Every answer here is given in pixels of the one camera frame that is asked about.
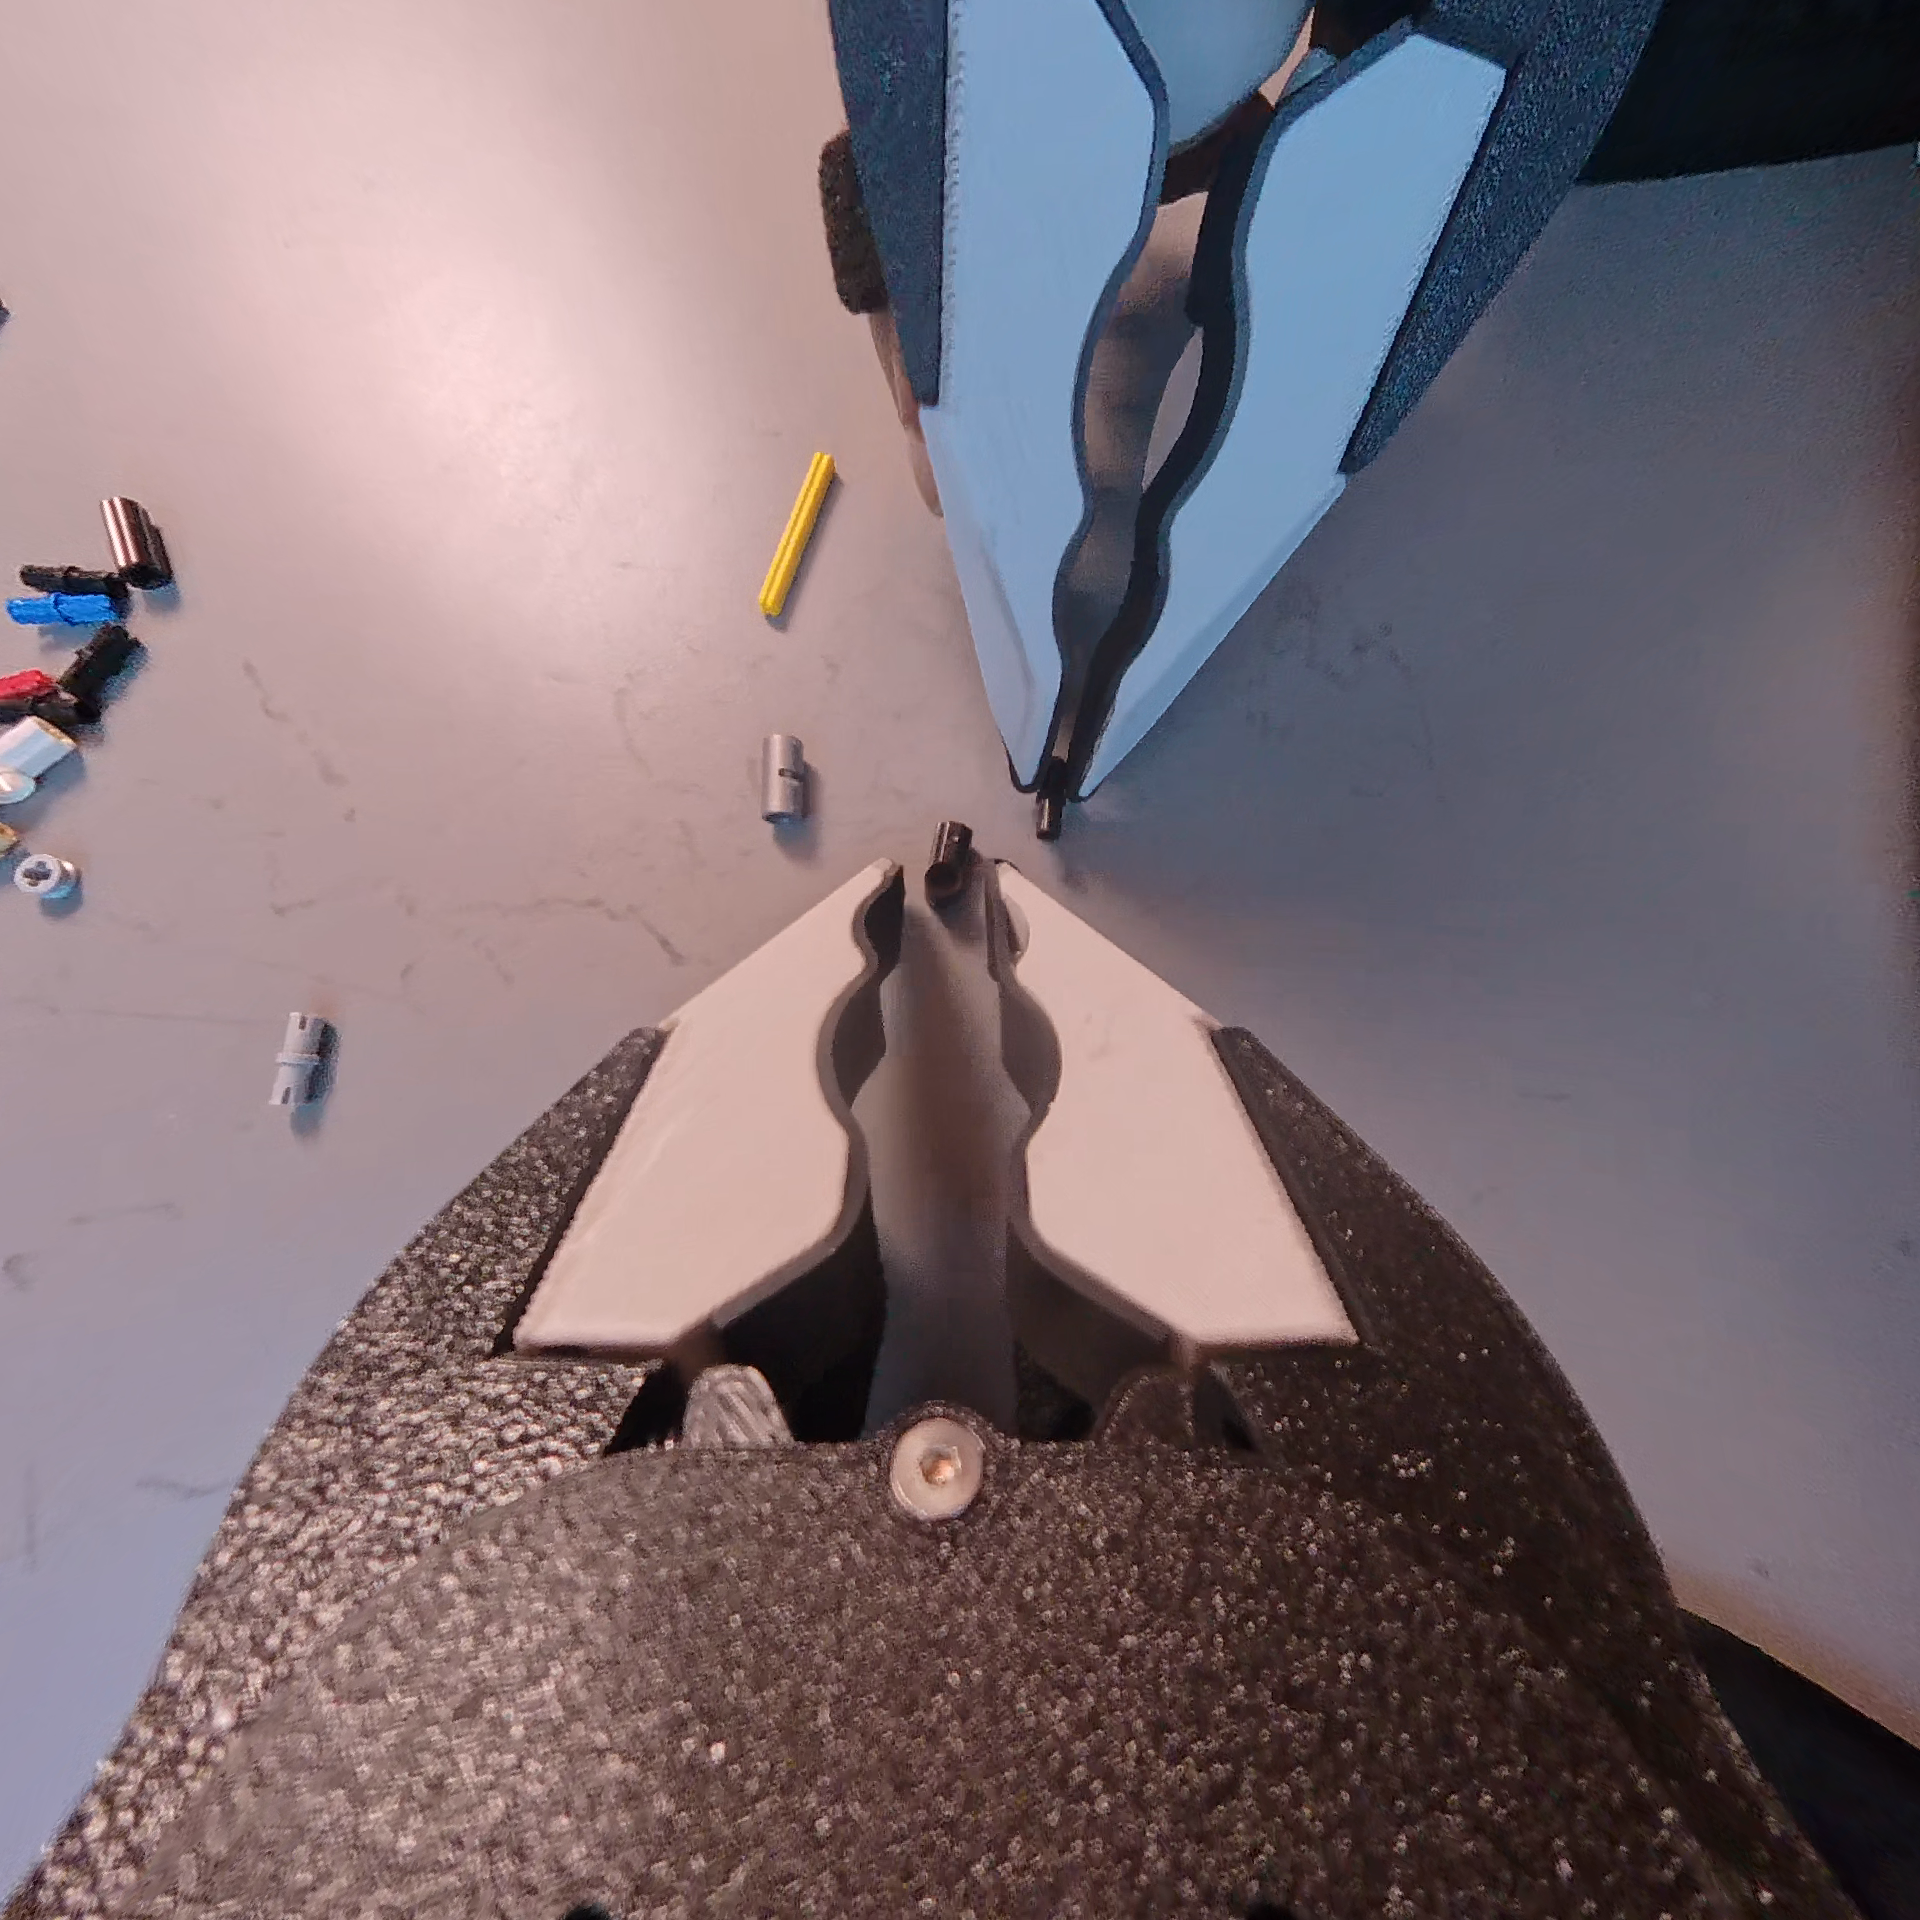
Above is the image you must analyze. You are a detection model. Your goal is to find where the yellow axle rod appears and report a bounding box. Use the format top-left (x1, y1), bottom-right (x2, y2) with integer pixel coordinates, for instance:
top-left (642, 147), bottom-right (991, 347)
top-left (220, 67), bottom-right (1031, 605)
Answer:
top-left (755, 451), bottom-right (840, 624)

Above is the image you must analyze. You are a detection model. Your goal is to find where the pile of small brick pieces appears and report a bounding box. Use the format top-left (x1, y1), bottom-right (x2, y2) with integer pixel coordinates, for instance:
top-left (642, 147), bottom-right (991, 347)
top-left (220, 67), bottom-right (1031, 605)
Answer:
top-left (0, 490), bottom-right (176, 908)

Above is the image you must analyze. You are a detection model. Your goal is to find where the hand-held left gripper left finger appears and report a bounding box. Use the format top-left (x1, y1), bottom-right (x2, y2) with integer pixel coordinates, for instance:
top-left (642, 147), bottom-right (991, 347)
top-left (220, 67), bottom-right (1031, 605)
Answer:
top-left (510, 862), bottom-right (907, 1364)

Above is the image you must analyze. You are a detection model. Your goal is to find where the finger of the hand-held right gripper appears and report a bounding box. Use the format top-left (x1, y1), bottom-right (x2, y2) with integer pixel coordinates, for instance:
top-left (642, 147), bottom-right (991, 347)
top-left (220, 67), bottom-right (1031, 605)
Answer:
top-left (1049, 24), bottom-right (1511, 812)
top-left (910, 0), bottom-right (1172, 788)

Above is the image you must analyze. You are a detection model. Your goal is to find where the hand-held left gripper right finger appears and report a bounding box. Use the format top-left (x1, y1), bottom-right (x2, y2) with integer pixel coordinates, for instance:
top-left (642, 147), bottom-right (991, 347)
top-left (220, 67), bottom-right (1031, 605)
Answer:
top-left (984, 865), bottom-right (1364, 1358)

